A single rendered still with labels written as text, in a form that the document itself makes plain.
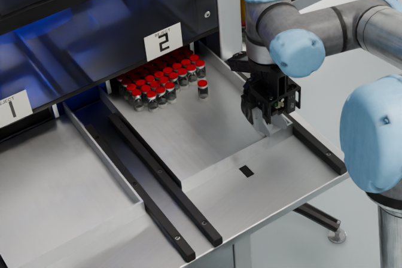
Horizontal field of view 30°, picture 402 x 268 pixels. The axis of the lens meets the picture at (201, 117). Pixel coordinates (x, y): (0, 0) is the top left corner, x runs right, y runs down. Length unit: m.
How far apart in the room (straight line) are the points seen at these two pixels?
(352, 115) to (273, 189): 0.60
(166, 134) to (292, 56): 0.47
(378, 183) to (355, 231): 1.68
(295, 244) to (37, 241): 1.21
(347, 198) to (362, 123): 1.76
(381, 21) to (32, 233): 0.72
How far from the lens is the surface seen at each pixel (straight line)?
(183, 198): 1.38
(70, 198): 1.45
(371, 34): 1.13
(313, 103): 2.90
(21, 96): 1.44
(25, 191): 1.48
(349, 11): 1.20
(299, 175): 1.44
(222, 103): 1.58
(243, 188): 1.42
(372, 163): 0.80
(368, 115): 0.80
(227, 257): 2.16
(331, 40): 1.18
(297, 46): 1.13
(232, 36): 1.64
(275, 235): 2.46
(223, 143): 1.50
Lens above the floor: 1.94
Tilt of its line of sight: 43 degrees down
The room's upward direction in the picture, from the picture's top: 6 degrees counter-clockwise
